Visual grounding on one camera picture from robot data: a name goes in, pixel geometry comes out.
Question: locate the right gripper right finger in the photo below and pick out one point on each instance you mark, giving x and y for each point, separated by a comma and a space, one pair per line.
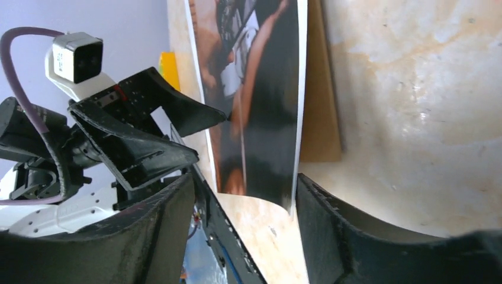
343, 244

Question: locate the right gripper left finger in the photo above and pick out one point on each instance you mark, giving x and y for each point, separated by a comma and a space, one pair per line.
144, 243

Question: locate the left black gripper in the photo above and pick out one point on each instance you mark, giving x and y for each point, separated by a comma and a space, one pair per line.
119, 124

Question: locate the glossy printed photo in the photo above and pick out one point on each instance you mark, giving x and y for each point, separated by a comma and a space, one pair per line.
251, 58

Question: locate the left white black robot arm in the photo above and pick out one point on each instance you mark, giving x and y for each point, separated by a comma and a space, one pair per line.
91, 195

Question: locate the yellow plastic block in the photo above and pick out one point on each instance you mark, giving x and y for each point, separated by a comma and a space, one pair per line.
168, 69

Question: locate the brown cardboard backing board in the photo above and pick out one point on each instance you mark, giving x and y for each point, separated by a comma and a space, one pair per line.
320, 141

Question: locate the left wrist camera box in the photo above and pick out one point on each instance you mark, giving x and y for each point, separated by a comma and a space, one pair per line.
74, 65

